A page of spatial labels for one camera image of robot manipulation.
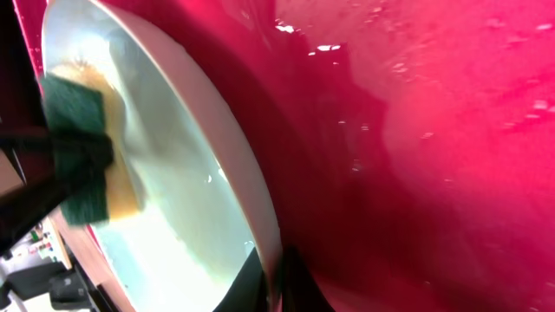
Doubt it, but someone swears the light blue plate top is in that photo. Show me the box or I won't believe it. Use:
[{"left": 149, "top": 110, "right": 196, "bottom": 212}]
[{"left": 42, "top": 0, "right": 282, "bottom": 311}]

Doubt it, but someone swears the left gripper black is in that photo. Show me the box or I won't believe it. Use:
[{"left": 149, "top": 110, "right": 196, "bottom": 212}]
[{"left": 1, "top": 0, "right": 114, "bottom": 254}]

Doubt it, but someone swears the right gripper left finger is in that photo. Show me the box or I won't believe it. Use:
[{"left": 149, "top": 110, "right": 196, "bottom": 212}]
[{"left": 213, "top": 249, "right": 268, "bottom": 312}]

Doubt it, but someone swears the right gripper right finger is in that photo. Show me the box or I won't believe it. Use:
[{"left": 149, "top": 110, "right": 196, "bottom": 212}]
[{"left": 278, "top": 246, "right": 335, "bottom": 312}]

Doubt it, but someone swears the red plastic tray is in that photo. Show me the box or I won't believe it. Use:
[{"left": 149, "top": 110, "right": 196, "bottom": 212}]
[{"left": 17, "top": 0, "right": 554, "bottom": 311}]

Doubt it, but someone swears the yellow green sponge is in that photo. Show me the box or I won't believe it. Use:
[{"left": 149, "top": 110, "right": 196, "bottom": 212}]
[{"left": 41, "top": 62, "right": 139, "bottom": 226}]

